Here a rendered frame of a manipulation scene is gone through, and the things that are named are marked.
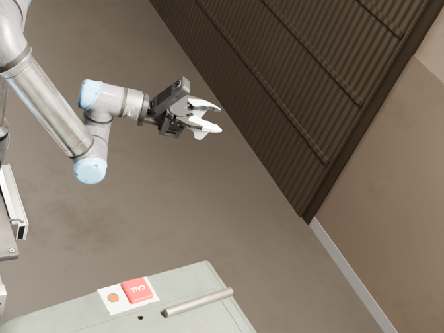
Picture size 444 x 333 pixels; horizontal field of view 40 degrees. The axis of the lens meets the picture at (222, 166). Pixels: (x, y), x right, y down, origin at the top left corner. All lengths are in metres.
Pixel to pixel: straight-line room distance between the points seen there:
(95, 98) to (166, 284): 0.50
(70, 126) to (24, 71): 0.17
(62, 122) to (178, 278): 0.50
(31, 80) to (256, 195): 2.79
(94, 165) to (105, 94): 0.18
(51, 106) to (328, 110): 2.55
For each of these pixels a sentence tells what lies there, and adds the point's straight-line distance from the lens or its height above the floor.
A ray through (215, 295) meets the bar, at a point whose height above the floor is 1.28.
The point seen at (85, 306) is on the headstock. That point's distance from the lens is 1.47.
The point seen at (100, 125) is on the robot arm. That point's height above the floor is 1.50.
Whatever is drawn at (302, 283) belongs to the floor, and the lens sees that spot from 3.59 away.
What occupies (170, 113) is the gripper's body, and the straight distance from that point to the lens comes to 1.52.
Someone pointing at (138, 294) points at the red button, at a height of 1.27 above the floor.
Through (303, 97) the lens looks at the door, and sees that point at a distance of 3.90.
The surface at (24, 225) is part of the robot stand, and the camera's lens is 1.86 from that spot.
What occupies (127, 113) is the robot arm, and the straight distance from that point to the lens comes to 1.52.
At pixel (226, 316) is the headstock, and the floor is 1.25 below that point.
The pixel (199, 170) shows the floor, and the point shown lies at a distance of 3.96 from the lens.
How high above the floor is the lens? 2.43
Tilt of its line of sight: 37 degrees down
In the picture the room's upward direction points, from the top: 24 degrees clockwise
